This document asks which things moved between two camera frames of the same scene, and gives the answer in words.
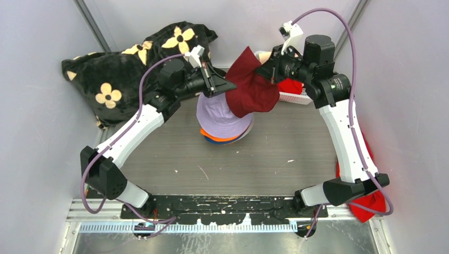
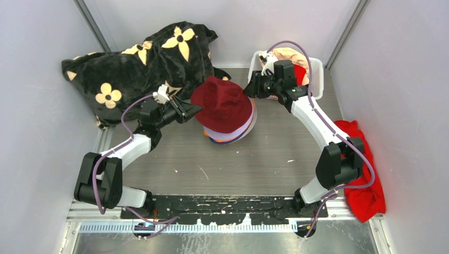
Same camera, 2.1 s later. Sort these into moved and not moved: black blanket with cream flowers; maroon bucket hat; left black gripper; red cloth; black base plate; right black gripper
Moved: right black gripper; left black gripper; maroon bucket hat
Not moved: black blanket with cream flowers; black base plate; red cloth
